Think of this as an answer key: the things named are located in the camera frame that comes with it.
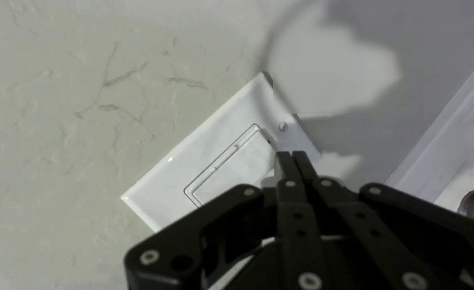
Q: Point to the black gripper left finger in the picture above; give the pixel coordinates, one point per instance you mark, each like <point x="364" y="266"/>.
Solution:
<point x="297" y="234"/>

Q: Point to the white panelled door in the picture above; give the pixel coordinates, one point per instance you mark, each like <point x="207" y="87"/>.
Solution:
<point x="441" y="166"/>

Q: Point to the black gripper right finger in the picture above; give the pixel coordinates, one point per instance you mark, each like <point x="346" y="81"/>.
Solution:
<point x="391" y="261"/>

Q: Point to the white wall light switch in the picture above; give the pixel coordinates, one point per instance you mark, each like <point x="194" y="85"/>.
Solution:
<point x="238" y="143"/>

